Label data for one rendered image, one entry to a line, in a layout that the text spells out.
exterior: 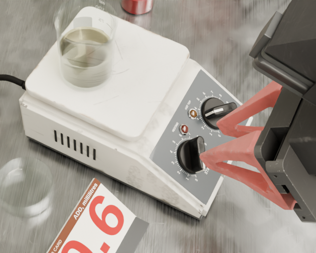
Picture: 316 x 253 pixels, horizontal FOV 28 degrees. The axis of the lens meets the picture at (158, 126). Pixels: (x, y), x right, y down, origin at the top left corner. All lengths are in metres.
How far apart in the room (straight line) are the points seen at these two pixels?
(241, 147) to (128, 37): 0.22
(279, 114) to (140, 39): 0.22
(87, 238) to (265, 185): 0.18
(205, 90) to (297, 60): 0.26
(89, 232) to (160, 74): 0.16
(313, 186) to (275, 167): 0.04
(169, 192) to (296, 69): 0.24
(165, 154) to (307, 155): 0.19
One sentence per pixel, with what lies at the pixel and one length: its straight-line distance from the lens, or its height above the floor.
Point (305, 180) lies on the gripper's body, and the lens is 0.43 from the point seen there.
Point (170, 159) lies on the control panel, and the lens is 0.58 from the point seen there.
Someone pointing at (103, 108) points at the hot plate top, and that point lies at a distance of 0.56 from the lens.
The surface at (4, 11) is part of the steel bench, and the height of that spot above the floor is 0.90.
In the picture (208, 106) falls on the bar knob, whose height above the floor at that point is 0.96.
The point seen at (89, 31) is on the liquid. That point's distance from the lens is 0.57.
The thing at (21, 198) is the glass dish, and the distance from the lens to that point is 0.62.
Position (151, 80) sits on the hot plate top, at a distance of 0.59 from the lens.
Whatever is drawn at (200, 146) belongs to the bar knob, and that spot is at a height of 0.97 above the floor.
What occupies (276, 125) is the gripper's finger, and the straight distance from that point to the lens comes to 0.43.
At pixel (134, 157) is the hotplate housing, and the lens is 0.56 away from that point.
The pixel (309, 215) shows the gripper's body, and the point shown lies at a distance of 0.44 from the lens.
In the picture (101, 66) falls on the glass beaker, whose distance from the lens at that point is 0.55.
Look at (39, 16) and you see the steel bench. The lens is 0.75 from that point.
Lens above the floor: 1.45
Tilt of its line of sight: 57 degrees down
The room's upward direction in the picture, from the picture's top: 9 degrees clockwise
